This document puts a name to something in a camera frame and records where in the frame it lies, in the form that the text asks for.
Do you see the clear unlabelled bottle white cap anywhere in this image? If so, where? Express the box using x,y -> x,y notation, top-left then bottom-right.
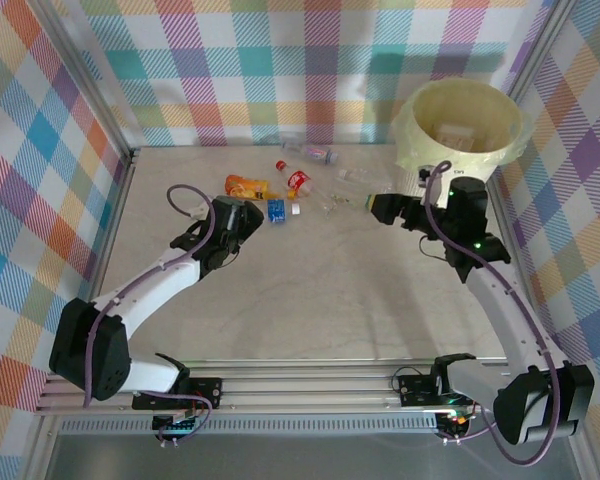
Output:
335,167 -> 381,185

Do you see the clear bottle green label capped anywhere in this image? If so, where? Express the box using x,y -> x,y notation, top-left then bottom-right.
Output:
323,191 -> 377,216

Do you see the orange yellow juice bottle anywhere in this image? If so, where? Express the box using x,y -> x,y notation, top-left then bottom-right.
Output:
223,173 -> 282,201

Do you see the clear bottle blue label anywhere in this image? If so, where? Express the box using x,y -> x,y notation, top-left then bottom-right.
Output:
264,198 -> 301,221

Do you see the clear bottle pink label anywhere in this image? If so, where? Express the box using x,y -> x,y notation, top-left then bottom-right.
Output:
279,139 -> 340,165

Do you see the red cola bottle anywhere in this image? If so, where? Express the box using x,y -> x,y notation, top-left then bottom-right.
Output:
274,159 -> 314,199

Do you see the white trash bin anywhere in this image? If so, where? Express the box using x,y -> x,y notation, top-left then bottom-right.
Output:
393,79 -> 535,171

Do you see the plaid backdrop cloth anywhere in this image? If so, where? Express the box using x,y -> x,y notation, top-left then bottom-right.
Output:
499,0 -> 600,451
62,0 -> 556,149
0,0 -> 131,464

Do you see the perforated metal strip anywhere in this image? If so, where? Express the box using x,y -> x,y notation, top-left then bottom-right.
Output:
59,418 -> 441,437

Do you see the grey metal sheet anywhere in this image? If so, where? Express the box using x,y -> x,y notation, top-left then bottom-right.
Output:
29,434 -> 596,480

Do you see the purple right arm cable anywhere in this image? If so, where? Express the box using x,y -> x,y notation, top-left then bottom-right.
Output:
422,160 -> 564,466

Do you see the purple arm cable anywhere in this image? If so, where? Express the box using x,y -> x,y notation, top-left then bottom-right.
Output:
422,160 -> 564,466
83,183 -> 219,407

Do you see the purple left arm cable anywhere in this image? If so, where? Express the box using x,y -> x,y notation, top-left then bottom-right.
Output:
83,183 -> 219,407

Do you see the aluminium table side rail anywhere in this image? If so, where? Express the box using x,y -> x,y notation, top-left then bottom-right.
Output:
32,147 -> 141,416

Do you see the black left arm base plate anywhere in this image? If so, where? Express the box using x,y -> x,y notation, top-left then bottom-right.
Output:
132,377 -> 224,411

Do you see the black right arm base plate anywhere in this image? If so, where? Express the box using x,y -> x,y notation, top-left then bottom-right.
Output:
397,372 -> 491,407

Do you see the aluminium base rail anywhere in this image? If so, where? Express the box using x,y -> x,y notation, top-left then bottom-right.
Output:
34,372 -> 589,416

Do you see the aluminium frame post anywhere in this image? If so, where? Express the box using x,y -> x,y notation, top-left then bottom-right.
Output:
502,0 -> 576,101
27,0 -> 141,169

